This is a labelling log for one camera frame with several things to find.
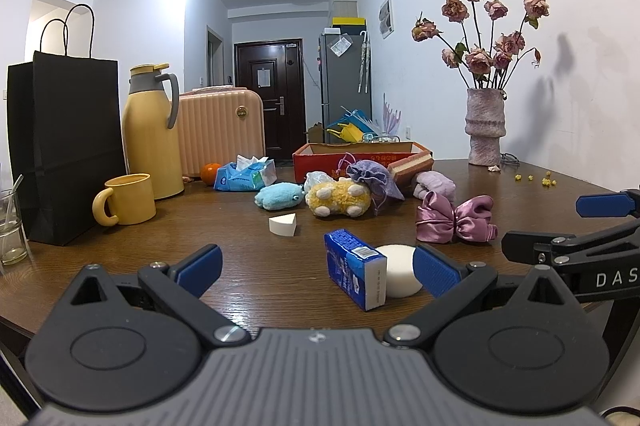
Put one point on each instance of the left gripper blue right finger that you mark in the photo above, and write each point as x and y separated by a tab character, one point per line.
435	271

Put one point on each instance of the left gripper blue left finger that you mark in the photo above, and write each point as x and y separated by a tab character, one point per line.
199	271

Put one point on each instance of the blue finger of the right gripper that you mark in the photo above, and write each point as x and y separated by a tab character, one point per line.
614	204

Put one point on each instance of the pink satin bow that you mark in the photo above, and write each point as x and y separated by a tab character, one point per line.
439	221

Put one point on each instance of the blue tissue pocket pack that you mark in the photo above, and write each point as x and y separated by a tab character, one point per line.
357	268

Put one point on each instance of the lilac fluffy towel roll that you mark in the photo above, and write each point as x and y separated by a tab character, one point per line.
431	181

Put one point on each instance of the white wedge makeup sponge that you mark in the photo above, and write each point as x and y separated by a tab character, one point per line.
283	225

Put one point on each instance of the blue plush toy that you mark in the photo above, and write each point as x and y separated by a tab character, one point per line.
279	196

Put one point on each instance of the pink layered sponge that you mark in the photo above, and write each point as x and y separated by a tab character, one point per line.
404	170

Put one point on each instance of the purple drawstring pouch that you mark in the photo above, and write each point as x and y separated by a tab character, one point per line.
375	176

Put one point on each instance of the yellow plush toy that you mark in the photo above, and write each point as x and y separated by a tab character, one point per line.
338	197

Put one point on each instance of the iridescent white mesh bag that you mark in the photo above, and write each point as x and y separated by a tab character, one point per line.
314	178

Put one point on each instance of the blue soft tissue pack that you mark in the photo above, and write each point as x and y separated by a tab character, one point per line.
246	174

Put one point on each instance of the yellow crumbs on table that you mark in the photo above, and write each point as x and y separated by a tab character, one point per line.
546	180

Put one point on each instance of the yellow mug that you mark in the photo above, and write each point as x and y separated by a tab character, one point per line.
125	200

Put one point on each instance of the orange fruit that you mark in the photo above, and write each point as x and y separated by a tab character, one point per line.
209	172

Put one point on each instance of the yellow thermos jug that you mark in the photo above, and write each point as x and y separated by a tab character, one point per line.
149	128

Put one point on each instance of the pink ribbed suitcase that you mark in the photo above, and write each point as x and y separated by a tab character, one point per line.
216	124

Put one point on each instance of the pink textured vase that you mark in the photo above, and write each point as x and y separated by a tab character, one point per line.
485	124

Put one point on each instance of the red cardboard box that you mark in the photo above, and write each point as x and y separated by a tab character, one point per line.
324	158

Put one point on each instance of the purple decorative plant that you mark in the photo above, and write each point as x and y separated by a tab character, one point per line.
391	119

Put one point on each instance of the blue and yellow bags pile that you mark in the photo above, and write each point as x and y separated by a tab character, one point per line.
354	126

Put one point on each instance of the clear glass cup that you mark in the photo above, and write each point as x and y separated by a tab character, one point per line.
14	245

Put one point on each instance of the black paper bag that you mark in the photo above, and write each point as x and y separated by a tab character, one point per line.
64	140

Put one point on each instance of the dried pink roses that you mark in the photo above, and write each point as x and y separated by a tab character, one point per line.
484	58

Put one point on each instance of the grey refrigerator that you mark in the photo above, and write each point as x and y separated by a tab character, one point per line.
343	87

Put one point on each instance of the dark brown door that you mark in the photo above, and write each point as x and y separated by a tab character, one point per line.
274	71

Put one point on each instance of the yellow box on fridge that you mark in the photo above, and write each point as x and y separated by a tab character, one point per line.
348	21

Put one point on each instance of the wall picture frame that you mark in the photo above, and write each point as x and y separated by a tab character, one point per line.
386	19

